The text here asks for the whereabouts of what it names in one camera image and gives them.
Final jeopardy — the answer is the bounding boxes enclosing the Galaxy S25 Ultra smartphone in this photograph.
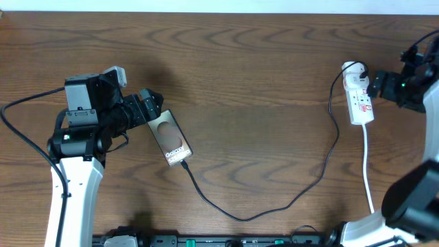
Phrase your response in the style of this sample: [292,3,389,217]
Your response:
[147,109,193,167]

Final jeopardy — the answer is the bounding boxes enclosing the black USB charging cable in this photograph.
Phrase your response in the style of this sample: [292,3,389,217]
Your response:
[180,60,370,223]

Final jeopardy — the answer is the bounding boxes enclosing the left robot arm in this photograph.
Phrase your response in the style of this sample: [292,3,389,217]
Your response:
[45,69,164,246]

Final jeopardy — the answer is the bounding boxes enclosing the white power strip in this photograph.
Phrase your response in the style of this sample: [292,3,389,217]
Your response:
[342,61,374,126]

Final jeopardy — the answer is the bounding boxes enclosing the white power strip cord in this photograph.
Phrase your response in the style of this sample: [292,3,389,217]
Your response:
[361,123,375,214]

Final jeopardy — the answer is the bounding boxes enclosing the black mounting rail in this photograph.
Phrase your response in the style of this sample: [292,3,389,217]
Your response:
[92,234,326,247]

